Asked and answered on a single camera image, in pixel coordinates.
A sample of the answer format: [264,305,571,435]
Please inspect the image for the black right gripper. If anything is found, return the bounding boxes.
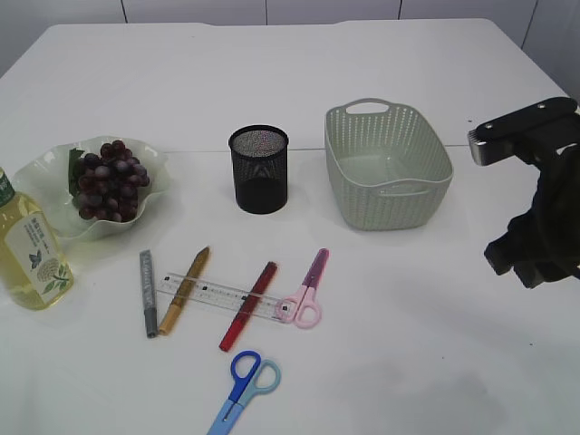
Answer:
[484,212,579,289]

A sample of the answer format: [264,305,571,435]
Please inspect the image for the blue scissors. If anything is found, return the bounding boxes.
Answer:
[208,350,282,435]

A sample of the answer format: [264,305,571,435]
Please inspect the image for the purple grape bunch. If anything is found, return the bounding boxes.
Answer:
[68,139,150,223]

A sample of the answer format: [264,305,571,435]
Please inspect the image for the yellow tea bottle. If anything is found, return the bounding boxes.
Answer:
[1,172,73,311]

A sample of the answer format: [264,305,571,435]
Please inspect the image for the clear plastic sheet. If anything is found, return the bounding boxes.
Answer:
[338,154,423,186]

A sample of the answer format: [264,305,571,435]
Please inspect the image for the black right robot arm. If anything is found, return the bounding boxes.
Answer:
[484,144,579,289]

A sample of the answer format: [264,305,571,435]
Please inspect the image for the green plastic woven basket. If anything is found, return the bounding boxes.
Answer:
[324,99,453,231]

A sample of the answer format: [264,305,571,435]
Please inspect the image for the red marker pen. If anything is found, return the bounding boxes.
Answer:
[218,262,277,353]

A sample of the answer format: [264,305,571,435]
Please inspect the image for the black mesh pen holder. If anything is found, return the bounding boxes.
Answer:
[228,124,289,215]

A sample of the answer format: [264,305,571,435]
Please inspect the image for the clear plastic ruler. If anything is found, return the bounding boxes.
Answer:
[157,273,282,323]

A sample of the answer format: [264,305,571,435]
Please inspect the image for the gold marker pen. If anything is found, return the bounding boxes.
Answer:
[159,246,210,335]

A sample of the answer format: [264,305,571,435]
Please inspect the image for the grey marker pen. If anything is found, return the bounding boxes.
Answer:
[140,250,159,338]

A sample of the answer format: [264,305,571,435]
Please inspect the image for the pale green wavy plate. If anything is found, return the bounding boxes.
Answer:
[11,136,171,241]

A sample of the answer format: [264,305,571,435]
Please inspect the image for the pink purple scissors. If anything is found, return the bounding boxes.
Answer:
[275,248,329,329]

